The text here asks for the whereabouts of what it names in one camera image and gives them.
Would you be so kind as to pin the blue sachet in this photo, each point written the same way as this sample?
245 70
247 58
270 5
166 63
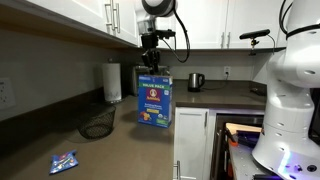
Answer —
64 161

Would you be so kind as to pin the steel electric kettle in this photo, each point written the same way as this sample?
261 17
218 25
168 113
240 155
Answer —
195 82

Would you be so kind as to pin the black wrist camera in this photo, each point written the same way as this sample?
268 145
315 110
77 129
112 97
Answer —
164 33

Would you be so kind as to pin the black camera on stand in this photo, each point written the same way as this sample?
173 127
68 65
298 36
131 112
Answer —
255 34

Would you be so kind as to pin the white cabinet door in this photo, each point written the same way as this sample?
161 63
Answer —
190 143
76 10

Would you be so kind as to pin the white wall outlet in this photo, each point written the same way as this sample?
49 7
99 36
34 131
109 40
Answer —
6 93
227 70

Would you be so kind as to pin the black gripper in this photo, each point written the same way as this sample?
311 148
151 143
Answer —
149 41

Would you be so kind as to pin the black under-counter appliance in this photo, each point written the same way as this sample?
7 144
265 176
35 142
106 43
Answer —
221 146

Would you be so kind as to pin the white lower cabinet door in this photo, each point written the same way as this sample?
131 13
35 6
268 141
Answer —
190 143

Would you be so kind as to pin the small black counter item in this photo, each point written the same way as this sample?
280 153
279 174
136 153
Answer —
258 91

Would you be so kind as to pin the white paper towel roll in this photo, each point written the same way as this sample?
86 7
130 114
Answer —
111 81

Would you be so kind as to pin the wooden board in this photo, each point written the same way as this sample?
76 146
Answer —
243 128

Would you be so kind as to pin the white upper cabinet door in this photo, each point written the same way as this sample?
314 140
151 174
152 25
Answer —
76 10

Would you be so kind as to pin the perforated robot mounting table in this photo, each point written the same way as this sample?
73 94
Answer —
246 163

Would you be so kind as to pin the blue snack box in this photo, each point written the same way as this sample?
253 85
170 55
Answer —
155 101

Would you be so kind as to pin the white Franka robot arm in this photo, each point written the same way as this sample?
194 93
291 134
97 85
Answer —
290 116

